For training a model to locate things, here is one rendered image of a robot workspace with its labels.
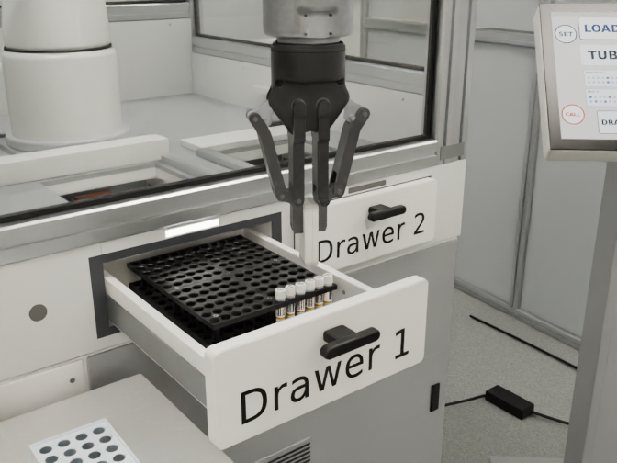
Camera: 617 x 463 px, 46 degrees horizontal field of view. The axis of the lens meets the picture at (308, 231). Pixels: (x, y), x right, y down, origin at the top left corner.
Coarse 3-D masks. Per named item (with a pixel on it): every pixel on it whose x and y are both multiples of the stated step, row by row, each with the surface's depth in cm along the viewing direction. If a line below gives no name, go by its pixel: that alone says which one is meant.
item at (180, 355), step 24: (216, 240) 108; (264, 240) 106; (120, 264) 99; (120, 288) 90; (360, 288) 91; (120, 312) 90; (144, 312) 85; (144, 336) 86; (168, 336) 81; (168, 360) 81; (192, 360) 77; (192, 384) 78
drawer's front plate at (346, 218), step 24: (384, 192) 117; (408, 192) 120; (432, 192) 124; (336, 216) 112; (360, 216) 115; (408, 216) 122; (432, 216) 125; (336, 240) 113; (360, 240) 116; (408, 240) 123; (336, 264) 114
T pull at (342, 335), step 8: (336, 328) 77; (344, 328) 77; (368, 328) 77; (328, 336) 76; (336, 336) 75; (344, 336) 75; (352, 336) 75; (360, 336) 75; (368, 336) 76; (376, 336) 76; (328, 344) 73; (336, 344) 73; (344, 344) 74; (352, 344) 74; (360, 344) 75; (320, 352) 73; (328, 352) 73; (336, 352) 73; (344, 352) 74
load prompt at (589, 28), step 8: (584, 24) 138; (592, 24) 137; (600, 24) 137; (608, 24) 137; (616, 24) 137; (584, 32) 137; (592, 32) 137; (600, 32) 137; (608, 32) 137; (616, 32) 137
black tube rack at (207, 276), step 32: (160, 256) 99; (192, 256) 99; (224, 256) 99; (256, 256) 98; (160, 288) 89; (192, 288) 89; (224, 288) 89; (256, 288) 89; (192, 320) 87; (256, 320) 88
